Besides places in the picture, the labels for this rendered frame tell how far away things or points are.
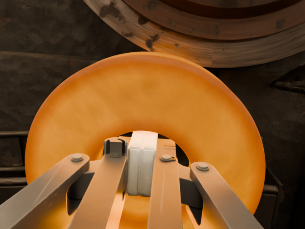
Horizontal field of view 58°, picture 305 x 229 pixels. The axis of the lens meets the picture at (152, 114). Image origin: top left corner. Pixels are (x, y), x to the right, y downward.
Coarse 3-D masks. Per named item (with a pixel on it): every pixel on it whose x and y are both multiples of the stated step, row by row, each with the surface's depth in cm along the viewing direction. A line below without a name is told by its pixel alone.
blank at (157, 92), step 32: (96, 64) 16; (128, 64) 15; (160, 64) 15; (192, 64) 16; (64, 96) 16; (96, 96) 16; (128, 96) 16; (160, 96) 16; (192, 96) 16; (224, 96) 15; (32, 128) 17; (64, 128) 16; (96, 128) 16; (128, 128) 16; (160, 128) 16; (192, 128) 16; (224, 128) 16; (256, 128) 16; (32, 160) 17; (192, 160) 17; (224, 160) 17; (256, 160) 16; (256, 192) 17; (128, 224) 18; (192, 224) 18
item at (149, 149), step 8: (144, 136) 16; (152, 136) 16; (144, 144) 15; (152, 144) 15; (144, 152) 15; (152, 152) 14; (144, 160) 15; (152, 160) 15; (144, 168) 15; (152, 168) 15; (144, 176) 15; (144, 184) 15; (144, 192) 15
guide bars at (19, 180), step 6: (0, 180) 42; (6, 180) 42; (12, 180) 42; (18, 180) 42; (24, 180) 42; (264, 186) 40; (270, 186) 40; (276, 186) 41; (264, 192) 40; (270, 192) 40; (276, 192) 40; (282, 192) 40; (282, 198) 40
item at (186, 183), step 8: (160, 144) 17; (168, 144) 17; (160, 152) 16; (168, 152) 16; (184, 168) 14; (184, 176) 14; (184, 184) 13; (192, 184) 13; (184, 192) 14; (192, 192) 13; (184, 200) 14; (192, 200) 13; (200, 200) 13
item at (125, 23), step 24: (96, 0) 35; (120, 0) 34; (120, 24) 35; (144, 24) 35; (144, 48) 36; (168, 48) 36; (192, 48) 36; (216, 48) 35; (240, 48) 35; (264, 48) 35; (288, 48) 35
